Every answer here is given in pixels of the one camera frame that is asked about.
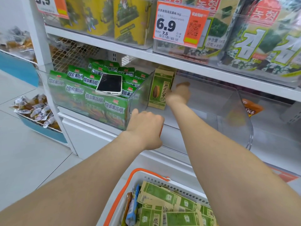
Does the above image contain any blue display bin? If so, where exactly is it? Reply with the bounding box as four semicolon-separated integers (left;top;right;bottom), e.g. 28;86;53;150
0;50;40;88
16;112;69;145

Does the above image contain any white basket with orange handle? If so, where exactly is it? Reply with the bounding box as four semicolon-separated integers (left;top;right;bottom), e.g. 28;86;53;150
97;168;218;226

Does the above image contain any white orange price tag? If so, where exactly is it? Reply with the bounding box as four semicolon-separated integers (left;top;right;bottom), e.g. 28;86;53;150
34;0;70;20
153;0;210;49

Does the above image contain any wire mesh back panel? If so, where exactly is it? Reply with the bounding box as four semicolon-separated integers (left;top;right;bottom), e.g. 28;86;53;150
48;37;137;74

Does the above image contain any green white seaweed packet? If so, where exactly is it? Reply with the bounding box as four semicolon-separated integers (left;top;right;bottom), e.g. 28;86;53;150
219;0;301;77
183;0;241;57

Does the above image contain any pile of wrapped brown snacks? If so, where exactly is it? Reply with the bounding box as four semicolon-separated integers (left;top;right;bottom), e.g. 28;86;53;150
0;26;38;63
10;94;62;131

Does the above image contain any clear plastic shelf bin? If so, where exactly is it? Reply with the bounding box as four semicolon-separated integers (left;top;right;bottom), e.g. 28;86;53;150
128;70;253;151

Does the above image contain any clear bin with yellow packets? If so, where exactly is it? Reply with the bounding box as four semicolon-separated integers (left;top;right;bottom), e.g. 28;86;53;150
42;0;156;50

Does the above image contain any orange snack packet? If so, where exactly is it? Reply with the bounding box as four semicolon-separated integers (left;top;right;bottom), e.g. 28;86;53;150
227;98;264;127

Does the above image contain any red shelf label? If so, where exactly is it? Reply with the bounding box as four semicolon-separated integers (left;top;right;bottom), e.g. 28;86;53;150
269;166;299;183

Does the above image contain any white shelf unit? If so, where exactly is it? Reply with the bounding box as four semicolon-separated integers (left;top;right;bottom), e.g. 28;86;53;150
21;0;301;201

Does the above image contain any person's left forearm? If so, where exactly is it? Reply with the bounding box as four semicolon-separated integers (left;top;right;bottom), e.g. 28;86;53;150
0;130;151;226

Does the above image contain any person's left hand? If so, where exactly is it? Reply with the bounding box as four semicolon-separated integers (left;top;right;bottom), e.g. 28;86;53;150
126;109;165;151

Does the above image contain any clear bin with seaweed packets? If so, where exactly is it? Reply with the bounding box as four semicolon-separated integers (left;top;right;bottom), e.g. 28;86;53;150
152;0;301;89

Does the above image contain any white smartphone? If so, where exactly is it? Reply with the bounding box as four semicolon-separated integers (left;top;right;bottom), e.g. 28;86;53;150
95;73;123;96

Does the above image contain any brown snack packet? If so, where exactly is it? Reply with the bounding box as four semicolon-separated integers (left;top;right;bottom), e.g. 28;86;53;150
121;192;133;226

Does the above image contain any green tan seed packet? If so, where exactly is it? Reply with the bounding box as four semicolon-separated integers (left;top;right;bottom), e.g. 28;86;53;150
199;204;217;226
163;210;203;226
138;202;165;226
137;181;201;213
148;68;175;110
156;65;177;91

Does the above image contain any yellow seaweed snack packet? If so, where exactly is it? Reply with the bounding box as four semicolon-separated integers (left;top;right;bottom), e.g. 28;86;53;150
59;0;87;31
114;0;152;46
83;0;116;37

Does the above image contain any clear bin with green packets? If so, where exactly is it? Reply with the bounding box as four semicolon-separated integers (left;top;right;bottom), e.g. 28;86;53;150
37;68;156;131

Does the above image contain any person's right hand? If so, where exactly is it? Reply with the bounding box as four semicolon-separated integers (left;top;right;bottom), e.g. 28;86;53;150
166;81;191;107

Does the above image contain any person's right forearm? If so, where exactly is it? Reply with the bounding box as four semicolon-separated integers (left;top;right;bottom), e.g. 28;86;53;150
166;101;301;226

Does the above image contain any group of green snack packets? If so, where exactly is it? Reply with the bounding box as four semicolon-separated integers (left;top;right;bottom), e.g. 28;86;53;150
48;58;150;130

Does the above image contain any blue snack packet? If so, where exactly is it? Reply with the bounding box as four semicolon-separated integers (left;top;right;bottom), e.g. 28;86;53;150
125;184;141;226

